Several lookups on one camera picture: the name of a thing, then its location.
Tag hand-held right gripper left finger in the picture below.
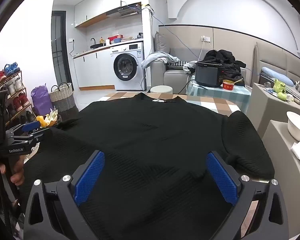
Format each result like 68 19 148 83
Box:
22 150 120 240

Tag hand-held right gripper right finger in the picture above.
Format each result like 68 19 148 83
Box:
206 151 289 240

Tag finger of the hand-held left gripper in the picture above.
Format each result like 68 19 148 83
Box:
5 120 42 138
9 128 50 144

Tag black knit sweater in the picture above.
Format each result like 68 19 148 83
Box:
17 92 275 240

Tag pile of black clothes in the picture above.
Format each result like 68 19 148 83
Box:
205 49 247 87

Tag light blue clothes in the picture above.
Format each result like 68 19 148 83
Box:
141 52 180 69

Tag person's left hand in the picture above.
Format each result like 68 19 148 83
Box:
0 154 25 186

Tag yellow plastic bag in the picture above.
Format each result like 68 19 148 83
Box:
36 111 58 128

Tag purple plastic bag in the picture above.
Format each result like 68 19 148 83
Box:
31 85 53 117

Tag wooden shoe rack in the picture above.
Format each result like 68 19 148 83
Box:
0 70 34 128

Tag woven laundry basket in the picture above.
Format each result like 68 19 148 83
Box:
49 82 79 120

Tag shoe rack with shoes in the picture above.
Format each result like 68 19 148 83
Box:
0 62 32 125

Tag low beige cabinet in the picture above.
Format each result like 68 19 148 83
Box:
261 120 300 238

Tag black glass door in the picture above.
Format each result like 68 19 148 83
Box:
51 10 74 89

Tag tall beige cabinet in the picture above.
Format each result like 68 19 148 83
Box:
246 82 300 140

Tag white tissue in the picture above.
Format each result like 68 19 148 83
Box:
290 141 300 167

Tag teal checkered tablecloth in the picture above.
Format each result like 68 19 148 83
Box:
186 80 252 113

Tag white lower kitchen cabinets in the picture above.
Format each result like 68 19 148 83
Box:
73 49 115 90

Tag white kitchen cabinets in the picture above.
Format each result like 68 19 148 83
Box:
73 49 115 90
74 0 148 28

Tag white bowl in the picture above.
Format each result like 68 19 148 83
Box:
286 111 300 142

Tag red instant noodle bowl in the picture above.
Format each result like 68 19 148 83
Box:
222 77 244 90

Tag black electric cooker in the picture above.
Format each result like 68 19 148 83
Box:
195 61 225 88

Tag round white stool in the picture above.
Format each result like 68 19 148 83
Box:
150 85 173 94

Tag green toy figure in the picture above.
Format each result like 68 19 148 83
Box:
272 79 288 102

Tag grey sofa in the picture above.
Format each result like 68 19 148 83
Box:
150 31 248 92

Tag white garment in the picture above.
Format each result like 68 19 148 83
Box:
182 61 198 74

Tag light blue pillow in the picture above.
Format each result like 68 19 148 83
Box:
261 67 294 87

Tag red plastic container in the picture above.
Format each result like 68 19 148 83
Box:
107 35 123 44

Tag houndstooth pillow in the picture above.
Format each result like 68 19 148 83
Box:
167 60 189 68

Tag white washing machine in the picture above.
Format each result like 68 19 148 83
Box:
109 42 145 91

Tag grey padded headboard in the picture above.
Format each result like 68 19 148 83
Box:
252 41 300 80

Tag grey cushion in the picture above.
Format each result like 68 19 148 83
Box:
154 31 170 55

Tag silver range hood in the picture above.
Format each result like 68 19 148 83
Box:
106 5 142 19

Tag white upper kitchen cabinets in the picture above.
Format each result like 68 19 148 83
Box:
74 0 148 28

